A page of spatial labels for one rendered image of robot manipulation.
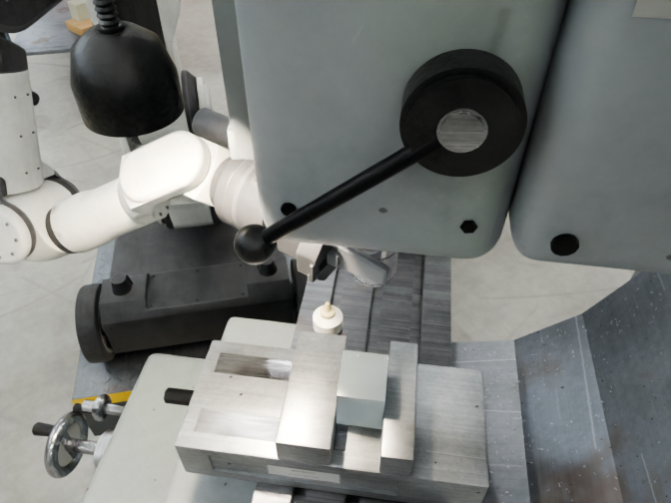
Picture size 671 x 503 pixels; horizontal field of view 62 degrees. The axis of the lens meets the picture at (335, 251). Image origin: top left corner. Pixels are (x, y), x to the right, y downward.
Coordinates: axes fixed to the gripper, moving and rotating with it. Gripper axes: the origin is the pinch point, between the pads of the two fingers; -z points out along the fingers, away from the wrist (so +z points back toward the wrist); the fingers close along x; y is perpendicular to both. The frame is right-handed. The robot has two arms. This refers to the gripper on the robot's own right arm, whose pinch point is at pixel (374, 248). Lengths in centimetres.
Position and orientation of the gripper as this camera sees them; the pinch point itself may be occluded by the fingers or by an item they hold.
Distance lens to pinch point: 56.6
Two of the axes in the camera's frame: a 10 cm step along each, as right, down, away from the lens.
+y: -0.1, 7.1, 7.0
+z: -8.4, -3.9, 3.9
